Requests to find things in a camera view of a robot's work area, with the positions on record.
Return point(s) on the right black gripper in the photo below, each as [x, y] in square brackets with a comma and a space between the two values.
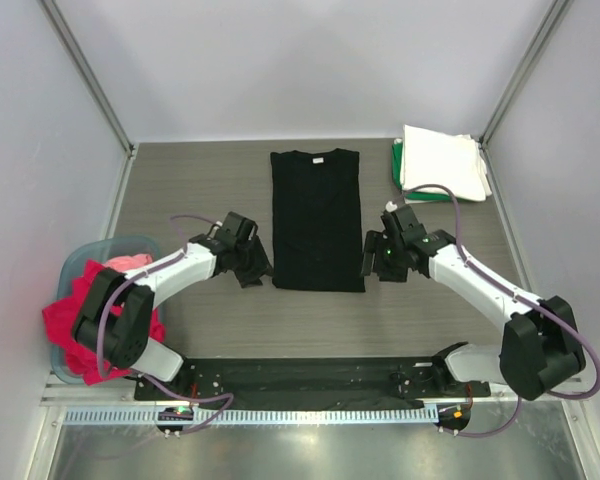
[375, 241]

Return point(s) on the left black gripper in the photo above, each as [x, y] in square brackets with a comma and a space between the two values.
[261, 265]

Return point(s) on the black t-shirt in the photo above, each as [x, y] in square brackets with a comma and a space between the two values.
[316, 218]

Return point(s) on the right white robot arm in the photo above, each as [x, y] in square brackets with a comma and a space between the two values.
[537, 351]

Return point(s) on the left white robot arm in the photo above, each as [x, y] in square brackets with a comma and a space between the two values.
[115, 318]

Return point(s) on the folded green t-shirt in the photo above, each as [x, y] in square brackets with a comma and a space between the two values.
[397, 170]

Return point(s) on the pink t-shirt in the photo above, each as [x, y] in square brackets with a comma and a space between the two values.
[128, 262]

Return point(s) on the blue plastic basket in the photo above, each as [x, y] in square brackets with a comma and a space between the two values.
[100, 251]

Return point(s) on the red t-shirt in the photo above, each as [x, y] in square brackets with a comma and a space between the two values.
[59, 318]

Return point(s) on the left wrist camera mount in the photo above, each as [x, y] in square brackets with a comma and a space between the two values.
[235, 230]

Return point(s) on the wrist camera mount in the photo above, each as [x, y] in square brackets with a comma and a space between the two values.
[402, 220]
[235, 230]

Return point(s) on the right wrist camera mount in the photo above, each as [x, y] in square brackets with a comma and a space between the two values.
[402, 220]

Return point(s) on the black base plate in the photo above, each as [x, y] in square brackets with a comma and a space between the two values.
[323, 384]

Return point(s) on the slotted cable duct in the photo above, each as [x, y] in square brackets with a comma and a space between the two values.
[180, 415]

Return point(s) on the aluminium rail bracket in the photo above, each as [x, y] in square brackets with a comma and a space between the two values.
[58, 393]

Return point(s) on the right aluminium frame post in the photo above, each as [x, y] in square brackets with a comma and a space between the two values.
[525, 67]

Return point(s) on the aluminium frame post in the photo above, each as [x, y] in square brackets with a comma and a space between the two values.
[76, 55]
[525, 67]

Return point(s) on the left aluminium frame post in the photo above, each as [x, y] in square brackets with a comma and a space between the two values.
[76, 55]

